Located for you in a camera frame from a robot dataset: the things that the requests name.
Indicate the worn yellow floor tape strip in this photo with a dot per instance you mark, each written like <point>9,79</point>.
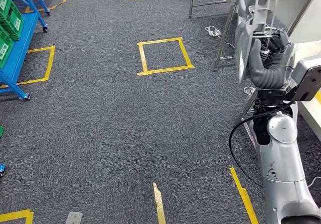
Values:
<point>160,206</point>

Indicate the yellow floor tape line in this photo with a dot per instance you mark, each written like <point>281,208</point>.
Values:
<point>51,62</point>

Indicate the yellow floor tape square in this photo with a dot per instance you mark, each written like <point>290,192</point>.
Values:
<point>15,215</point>

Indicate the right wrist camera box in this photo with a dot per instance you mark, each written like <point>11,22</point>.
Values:
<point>308,79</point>

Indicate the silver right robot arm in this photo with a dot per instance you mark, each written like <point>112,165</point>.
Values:
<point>280,162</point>

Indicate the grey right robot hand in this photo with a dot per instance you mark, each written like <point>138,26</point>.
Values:
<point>276,42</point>

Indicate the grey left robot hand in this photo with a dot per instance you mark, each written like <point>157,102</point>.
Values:
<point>74,218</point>

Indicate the silver wheel hubcap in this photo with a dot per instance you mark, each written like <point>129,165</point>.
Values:
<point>243,42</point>

